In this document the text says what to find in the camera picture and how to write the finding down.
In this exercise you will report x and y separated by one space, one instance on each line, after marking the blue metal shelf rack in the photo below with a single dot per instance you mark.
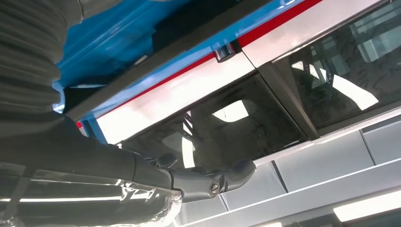
103 40

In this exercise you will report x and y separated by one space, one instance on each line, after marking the black cylindrical post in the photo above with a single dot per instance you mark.
224 52

